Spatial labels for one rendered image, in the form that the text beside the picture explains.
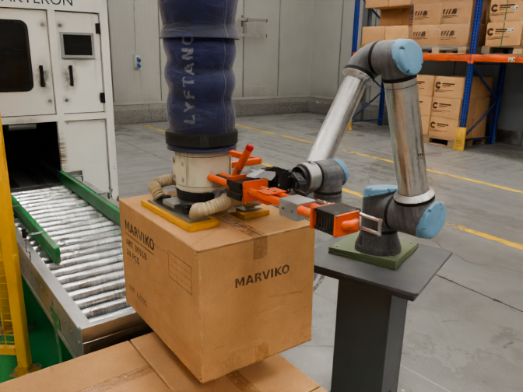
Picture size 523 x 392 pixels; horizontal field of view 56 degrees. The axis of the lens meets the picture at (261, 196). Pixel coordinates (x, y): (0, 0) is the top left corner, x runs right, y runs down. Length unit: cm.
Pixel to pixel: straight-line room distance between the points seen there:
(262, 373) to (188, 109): 89
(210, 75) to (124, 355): 100
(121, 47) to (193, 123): 974
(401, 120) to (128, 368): 125
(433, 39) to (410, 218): 784
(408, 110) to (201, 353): 104
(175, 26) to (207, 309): 78
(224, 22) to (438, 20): 825
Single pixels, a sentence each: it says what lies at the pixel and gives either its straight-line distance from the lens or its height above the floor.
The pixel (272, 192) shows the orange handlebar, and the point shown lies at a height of 122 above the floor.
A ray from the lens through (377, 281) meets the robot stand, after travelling 191.
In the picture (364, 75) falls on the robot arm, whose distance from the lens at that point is 179.
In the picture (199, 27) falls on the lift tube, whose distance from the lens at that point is 145.
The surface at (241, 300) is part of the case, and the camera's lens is 142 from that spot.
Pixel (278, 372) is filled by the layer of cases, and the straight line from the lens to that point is 174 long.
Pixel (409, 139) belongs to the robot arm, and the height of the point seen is 128.
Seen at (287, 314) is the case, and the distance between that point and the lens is 155.
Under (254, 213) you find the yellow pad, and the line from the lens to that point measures 153.
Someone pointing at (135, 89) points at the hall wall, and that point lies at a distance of 1129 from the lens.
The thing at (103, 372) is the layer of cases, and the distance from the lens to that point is 179.
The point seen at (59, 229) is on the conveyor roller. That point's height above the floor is 53.
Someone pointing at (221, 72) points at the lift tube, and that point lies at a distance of 148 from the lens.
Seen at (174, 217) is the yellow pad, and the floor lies 108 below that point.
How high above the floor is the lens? 157
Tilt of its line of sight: 16 degrees down
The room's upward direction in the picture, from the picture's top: 1 degrees clockwise
